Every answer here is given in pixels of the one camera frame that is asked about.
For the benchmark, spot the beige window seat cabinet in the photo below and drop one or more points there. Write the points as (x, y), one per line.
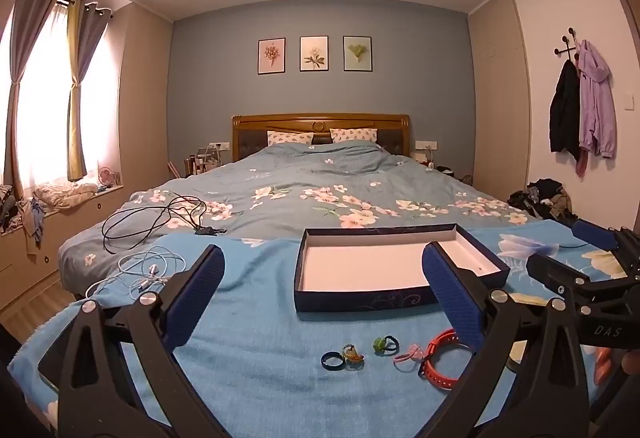
(75, 228)

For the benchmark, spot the white earphones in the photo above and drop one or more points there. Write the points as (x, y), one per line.
(148, 283)

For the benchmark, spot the navy shallow cardboard box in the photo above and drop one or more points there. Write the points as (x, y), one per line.
(360, 298)

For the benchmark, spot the person's right hand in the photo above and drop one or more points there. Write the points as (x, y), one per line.
(604, 368)

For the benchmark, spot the purple jacket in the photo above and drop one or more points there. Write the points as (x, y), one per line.
(595, 93)

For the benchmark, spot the blue floral duvet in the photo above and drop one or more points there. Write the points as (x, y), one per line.
(300, 168)

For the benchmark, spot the wooden headboard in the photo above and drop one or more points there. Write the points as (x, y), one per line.
(320, 123)

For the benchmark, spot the pile of laundry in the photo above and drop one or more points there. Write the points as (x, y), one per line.
(32, 218)

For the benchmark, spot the row of cosmetic bottles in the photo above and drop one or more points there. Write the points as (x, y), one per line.
(200, 163)

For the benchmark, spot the framed white flower picture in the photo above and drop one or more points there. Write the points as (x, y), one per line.
(314, 53)

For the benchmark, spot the white patterned pillow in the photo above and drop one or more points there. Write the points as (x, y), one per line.
(354, 135)
(290, 138)

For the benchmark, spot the yellow curtain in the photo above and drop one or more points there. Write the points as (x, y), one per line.
(75, 68)

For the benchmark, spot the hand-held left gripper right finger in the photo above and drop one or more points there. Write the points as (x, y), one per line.
(452, 298)

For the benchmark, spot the framed pink flower picture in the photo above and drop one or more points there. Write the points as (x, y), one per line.
(271, 56)

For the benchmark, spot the folded light bedding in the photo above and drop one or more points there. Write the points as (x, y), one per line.
(65, 195)

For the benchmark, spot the wide grey curtain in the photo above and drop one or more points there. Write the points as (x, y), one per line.
(30, 28)

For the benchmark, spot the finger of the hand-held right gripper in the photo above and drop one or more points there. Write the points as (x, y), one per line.
(550, 268)
(592, 233)

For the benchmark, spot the black wall coat rack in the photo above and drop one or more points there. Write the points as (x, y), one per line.
(567, 49)

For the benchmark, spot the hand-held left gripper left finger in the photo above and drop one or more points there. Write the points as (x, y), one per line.
(197, 298)

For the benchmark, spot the white wall outlet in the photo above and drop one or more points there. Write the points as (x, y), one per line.
(219, 145)
(426, 144)

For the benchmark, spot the small pink fan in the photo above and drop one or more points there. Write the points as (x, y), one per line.
(106, 176)

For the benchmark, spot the blue flower print blanket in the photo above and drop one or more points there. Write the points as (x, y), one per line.
(260, 368)

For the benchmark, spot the black phone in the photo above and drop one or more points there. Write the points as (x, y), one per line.
(50, 363)

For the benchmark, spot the framed green leaf picture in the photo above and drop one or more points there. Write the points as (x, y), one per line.
(358, 53)

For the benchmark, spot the pile of dark clothes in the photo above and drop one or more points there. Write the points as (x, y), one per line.
(545, 195)

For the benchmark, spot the black jacket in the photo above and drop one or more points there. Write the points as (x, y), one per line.
(565, 108)

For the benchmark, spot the narrow grey curtain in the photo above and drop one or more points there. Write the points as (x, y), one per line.
(95, 38)

